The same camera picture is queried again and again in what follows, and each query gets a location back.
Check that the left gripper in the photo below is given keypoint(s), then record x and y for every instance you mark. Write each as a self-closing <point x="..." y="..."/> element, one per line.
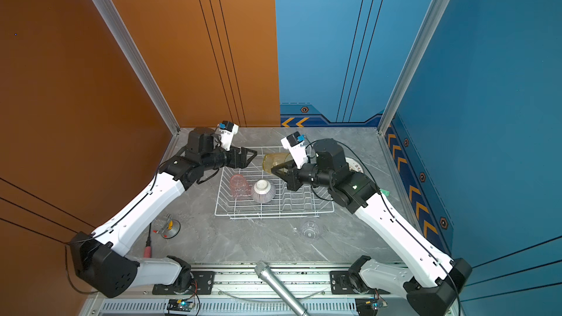
<point x="244" y="162"/>

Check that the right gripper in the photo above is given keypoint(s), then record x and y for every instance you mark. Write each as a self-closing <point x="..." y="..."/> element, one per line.
<point x="290" y="176"/>

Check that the yellow plastic cup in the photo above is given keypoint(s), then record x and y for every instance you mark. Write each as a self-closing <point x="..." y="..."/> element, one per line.
<point x="274" y="159"/>

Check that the clear plastic cup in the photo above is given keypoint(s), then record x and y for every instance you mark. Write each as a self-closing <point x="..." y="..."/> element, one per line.
<point x="310" y="229"/>

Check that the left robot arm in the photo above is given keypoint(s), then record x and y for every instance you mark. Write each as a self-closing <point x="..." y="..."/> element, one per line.
<point x="100" y="258"/>

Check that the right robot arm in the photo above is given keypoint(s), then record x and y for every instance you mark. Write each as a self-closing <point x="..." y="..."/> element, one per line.
<point x="431" y="281"/>

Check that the pink plastic cup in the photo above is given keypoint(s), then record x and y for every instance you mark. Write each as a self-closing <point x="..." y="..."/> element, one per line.
<point x="239" y="186"/>

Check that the right circuit board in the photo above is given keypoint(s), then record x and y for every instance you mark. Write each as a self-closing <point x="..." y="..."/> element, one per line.
<point x="369" y="306"/>

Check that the circuit board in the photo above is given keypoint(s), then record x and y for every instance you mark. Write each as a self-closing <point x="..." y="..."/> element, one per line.
<point x="181" y="306"/>
<point x="369" y="306"/>

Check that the left circuit board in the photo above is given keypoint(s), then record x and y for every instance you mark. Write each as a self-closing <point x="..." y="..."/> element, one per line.
<point x="181" y="306"/>

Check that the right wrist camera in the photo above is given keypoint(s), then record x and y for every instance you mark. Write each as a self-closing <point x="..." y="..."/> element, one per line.
<point x="297" y="149"/>

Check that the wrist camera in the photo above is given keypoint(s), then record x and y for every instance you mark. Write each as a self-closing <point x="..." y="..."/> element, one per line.
<point x="226" y="132"/>
<point x="297" y="149"/>

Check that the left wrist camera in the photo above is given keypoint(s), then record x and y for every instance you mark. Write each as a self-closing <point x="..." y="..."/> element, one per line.
<point x="226" y="132"/>

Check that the white wire dish rack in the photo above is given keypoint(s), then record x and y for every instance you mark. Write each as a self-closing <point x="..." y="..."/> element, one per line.
<point x="285" y="204"/>

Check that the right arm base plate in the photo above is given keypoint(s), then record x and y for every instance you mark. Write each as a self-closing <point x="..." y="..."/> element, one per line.
<point x="343" y="282"/>

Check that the aluminium front rail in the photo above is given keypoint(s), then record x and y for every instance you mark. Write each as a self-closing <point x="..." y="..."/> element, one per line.
<point x="238" y="291"/>

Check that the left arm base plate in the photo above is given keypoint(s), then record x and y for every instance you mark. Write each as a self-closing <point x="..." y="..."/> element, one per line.
<point x="199" y="282"/>

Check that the red handled screwdriver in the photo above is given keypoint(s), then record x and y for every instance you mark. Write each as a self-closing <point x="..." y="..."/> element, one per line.
<point x="147" y="253"/>

